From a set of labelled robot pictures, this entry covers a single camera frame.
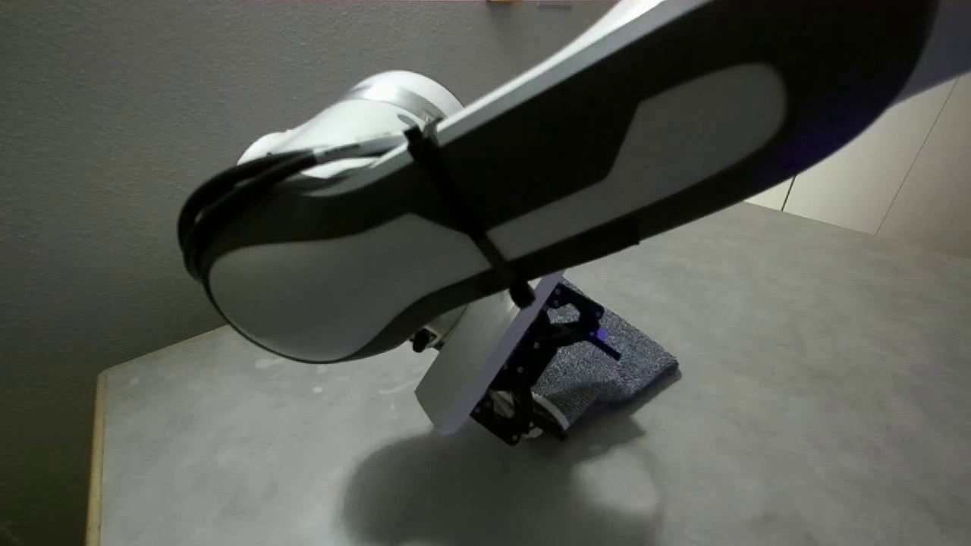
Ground white wrist camera plate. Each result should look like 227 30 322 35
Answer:
417 272 561 435

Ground grey blue towel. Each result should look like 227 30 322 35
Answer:
532 313 680 438

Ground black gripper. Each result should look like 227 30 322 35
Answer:
471 278 607 446

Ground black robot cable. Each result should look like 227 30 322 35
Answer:
175 121 540 313

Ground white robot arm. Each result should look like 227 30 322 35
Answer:
179 0 969 441

